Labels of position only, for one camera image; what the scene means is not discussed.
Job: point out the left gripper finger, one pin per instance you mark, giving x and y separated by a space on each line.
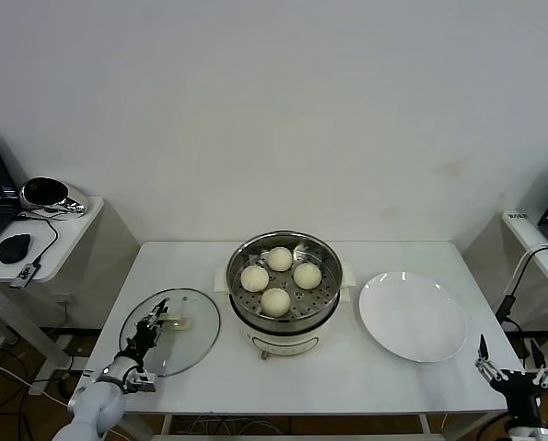
156 311
163 320

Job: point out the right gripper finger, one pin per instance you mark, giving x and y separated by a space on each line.
537 356
484 349

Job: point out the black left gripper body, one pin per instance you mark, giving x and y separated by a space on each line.
144 337

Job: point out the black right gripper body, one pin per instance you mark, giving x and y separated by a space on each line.
522 390

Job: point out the white steamed baozi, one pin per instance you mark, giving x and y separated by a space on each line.
280 258
307 274
275 302
254 278

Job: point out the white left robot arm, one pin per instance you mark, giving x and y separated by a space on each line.
94 404

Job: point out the stainless steel steamer basket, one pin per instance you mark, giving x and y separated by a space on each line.
311 298

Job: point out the white round plate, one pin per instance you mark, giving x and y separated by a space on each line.
412 317

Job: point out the white side desk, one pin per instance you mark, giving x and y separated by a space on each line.
71 239
527 229

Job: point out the cream electric cooker base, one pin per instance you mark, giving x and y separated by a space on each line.
283 337

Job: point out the grey usb hub adapter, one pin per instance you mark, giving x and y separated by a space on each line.
24 275

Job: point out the black computer mouse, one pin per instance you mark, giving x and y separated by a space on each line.
14 248

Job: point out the shiny silver black headset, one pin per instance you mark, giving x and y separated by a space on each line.
44 190

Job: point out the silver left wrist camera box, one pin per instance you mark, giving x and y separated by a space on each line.
140 382

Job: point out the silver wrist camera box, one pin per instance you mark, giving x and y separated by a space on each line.
140 382
531 435

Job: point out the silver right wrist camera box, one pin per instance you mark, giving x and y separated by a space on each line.
531 435

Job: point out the white wall socket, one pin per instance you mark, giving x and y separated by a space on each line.
66 301

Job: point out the white table leg frame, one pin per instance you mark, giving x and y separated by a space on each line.
166 423

